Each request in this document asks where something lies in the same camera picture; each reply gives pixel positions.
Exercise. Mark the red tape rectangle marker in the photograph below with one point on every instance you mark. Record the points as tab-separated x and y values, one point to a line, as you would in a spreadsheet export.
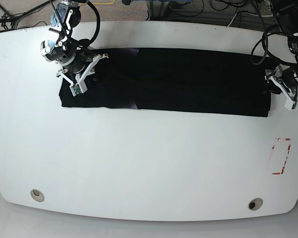
279	155

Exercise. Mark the left table cable grommet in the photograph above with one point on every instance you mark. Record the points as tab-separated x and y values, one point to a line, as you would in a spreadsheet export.
37	195

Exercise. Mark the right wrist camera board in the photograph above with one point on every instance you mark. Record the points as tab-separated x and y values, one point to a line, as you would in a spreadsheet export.
78	89

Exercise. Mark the black T-shirt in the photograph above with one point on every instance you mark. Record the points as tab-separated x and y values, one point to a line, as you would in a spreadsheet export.
181	80

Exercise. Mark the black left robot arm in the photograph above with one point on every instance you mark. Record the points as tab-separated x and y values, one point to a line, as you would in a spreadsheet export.
285	13

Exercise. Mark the table cable grommet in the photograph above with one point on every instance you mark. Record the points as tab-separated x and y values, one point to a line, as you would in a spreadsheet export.
255	204
37	195

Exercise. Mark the right table cable grommet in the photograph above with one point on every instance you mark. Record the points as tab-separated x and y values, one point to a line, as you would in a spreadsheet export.
255	204

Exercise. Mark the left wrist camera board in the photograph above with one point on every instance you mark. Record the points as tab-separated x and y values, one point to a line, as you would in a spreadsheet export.
290	104

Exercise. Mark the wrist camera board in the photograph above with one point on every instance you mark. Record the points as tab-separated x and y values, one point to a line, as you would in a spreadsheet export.
78	89
290	104

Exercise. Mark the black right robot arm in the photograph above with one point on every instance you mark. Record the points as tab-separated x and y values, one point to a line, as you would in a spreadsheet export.
61	47

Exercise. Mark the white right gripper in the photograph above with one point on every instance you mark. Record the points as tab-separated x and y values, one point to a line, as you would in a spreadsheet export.
76	72

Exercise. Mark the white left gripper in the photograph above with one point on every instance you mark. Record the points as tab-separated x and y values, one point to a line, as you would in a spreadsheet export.
286	80

